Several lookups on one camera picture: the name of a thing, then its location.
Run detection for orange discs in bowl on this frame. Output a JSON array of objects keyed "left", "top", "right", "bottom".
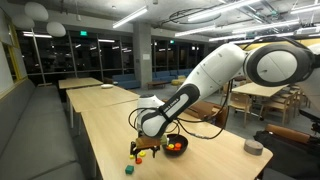
[{"left": 166, "top": 143, "right": 182, "bottom": 151}]

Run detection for green exit sign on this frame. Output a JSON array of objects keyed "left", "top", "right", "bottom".
[{"left": 80, "top": 31, "right": 88, "bottom": 36}]

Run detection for green cube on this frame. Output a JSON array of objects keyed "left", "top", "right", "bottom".
[{"left": 125, "top": 165, "right": 134, "bottom": 174}]

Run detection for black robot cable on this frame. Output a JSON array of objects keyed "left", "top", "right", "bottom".
[{"left": 127, "top": 79, "right": 234, "bottom": 141}]

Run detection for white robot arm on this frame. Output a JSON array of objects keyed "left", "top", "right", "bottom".
[{"left": 135, "top": 38, "right": 320, "bottom": 139}]

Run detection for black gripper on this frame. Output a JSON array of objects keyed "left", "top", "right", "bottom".
[{"left": 130, "top": 141, "right": 160, "bottom": 158}]

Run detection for wooden chair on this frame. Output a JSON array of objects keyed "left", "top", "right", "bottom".
[{"left": 229, "top": 92, "right": 252, "bottom": 126}]

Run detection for blue sofa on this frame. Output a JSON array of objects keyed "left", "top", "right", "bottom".
[{"left": 112, "top": 74, "right": 140, "bottom": 89}]

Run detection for wrist camera wooden mount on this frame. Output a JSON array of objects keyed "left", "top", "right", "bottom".
[{"left": 135, "top": 136, "right": 161, "bottom": 149}]

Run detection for orange disc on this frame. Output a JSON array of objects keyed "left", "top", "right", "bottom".
[{"left": 135, "top": 158, "right": 142, "bottom": 164}]

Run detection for black bowl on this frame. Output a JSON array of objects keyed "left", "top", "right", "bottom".
[{"left": 163, "top": 134, "right": 188, "bottom": 156}]

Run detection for grey bench sofa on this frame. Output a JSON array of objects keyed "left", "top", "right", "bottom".
[{"left": 0, "top": 79, "right": 85, "bottom": 180}]

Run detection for grey duct tape roll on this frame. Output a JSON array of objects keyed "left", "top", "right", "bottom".
[{"left": 244, "top": 139, "right": 264, "bottom": 156}]

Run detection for yellow disc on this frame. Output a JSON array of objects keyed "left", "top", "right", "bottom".
[{"left": 139, "top": 151, "right": 146, "bottom": 157}]

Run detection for white plate far table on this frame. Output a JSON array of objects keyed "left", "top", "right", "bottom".
[{"left": 101, "top": 84, "right": 114, "bottom": 89}]

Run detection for far wooden table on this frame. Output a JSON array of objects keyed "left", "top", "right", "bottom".
[{"left": 58, "top": 77, "right": 102, "bottom": 101}]

